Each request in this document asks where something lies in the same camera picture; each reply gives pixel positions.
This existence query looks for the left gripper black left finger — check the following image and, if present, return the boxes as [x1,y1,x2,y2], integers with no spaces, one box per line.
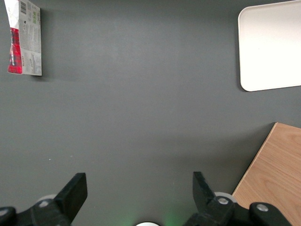
[0,172,88,226]

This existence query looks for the wooden drawer cabinet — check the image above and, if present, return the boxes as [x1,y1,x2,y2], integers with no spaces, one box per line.
[231,122,301,226]

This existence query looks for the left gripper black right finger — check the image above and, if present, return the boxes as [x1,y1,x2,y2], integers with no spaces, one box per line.
[182,171,292,226]

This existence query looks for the red cookie box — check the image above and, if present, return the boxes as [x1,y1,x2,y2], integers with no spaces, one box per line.
[4,0,43,76]

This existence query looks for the white plastic tray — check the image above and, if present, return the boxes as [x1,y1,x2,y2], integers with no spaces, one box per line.
[237,0,301,92]

